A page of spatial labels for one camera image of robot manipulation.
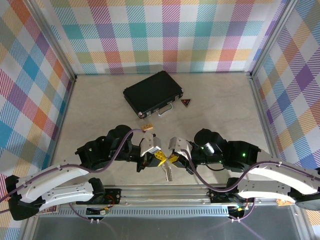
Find silver keys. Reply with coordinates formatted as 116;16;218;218
161;159;174;182

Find grey metal sheet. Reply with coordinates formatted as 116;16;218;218
32;214;301;240

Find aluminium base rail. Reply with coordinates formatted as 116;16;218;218
56;184;296;218

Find aluminium side rail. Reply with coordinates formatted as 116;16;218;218
44;76;77;186
248;72;286;185

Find black case with metal handle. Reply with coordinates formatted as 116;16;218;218
122;70;184;118

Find aluminium frame post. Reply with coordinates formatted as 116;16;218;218
26;0;78;82
249;0;298;78

